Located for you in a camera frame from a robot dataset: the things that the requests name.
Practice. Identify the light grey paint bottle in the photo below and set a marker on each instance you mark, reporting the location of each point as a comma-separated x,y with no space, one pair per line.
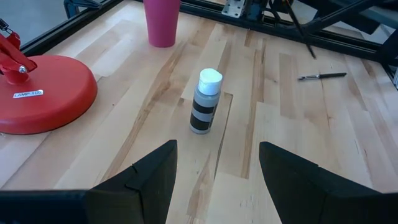
203,105

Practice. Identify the thin paintbrush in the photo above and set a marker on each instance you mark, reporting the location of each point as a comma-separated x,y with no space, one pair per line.
300,29

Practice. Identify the silver mounting bracket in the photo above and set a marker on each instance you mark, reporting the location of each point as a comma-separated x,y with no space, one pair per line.
233,7

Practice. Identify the black pen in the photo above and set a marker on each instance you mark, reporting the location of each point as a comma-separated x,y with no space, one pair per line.
332,75

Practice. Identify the red desk lamp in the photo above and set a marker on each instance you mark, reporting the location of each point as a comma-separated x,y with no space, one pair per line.
46,93

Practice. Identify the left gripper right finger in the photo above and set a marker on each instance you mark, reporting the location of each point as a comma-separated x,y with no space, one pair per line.
311,199

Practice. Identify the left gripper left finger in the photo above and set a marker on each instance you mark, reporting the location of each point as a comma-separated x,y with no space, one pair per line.
124,199

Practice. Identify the black table frame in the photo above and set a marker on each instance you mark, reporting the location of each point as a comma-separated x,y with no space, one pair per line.
342,46

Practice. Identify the red plastic cup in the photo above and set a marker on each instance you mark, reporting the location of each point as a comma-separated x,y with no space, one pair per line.
161,21

